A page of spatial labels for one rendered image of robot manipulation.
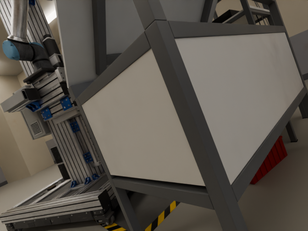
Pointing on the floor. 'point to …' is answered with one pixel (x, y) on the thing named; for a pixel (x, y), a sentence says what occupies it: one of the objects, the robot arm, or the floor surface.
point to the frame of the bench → (189, 123)
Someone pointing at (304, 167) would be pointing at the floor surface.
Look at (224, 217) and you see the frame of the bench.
